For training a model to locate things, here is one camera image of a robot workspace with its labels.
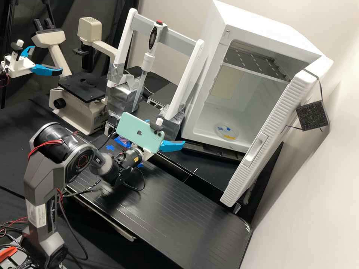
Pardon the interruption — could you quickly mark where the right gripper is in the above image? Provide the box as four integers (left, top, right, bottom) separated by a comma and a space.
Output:
131, 119, 187, 162

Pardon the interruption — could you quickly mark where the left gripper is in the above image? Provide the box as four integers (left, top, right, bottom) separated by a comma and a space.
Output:
4, 45, 64, 78

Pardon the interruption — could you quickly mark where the incubator door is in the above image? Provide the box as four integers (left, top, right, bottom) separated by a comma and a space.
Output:
220, 56, 334, 208

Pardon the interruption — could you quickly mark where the left phone holder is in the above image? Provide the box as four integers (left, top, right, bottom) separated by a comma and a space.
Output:
10, 39, 25, 62

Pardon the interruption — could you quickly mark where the cream microscope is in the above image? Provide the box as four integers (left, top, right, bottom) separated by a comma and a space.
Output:
31, 16, 119, 137

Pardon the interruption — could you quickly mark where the white pipette stand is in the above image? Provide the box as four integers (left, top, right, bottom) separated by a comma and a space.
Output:
105, 7, 206, 140

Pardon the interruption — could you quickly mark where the petri dish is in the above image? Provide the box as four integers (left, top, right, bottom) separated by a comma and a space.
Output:
214, 122, 242, 141

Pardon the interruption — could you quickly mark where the pipette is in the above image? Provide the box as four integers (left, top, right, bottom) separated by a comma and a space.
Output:
132, 20, 168, 111

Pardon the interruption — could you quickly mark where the white incubator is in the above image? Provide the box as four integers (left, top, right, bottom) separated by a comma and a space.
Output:
180, 0, 323, 154

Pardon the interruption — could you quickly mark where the right wrist camera phone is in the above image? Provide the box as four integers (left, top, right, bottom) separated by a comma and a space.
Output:
115, 111, 166, 155

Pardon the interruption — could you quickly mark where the black cable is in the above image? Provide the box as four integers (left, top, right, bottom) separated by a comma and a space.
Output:
119, 167, 146, 192

